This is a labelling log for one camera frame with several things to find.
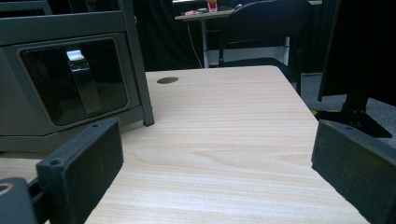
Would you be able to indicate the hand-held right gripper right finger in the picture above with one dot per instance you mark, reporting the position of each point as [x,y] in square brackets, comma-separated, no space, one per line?
[358,174]

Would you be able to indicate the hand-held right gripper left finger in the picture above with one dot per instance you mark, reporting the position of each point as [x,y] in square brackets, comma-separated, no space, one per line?
[84,165]

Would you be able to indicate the gray hexagonal drawer rack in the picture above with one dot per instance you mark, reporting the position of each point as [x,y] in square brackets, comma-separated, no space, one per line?
[37,102]

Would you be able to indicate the black stand with striped base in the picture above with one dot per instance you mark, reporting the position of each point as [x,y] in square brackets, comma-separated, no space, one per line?
[355,121]

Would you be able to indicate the desk with white legs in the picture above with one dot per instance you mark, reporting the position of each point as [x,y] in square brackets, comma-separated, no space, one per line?
[205,43]

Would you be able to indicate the black folding chair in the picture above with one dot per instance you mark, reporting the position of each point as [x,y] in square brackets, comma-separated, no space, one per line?
[264,21]

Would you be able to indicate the pink item on desk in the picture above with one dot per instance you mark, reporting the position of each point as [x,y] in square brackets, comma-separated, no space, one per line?
[193,13]

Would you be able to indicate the red and white carton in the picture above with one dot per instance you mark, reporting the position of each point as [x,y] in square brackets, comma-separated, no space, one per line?
[212,5]

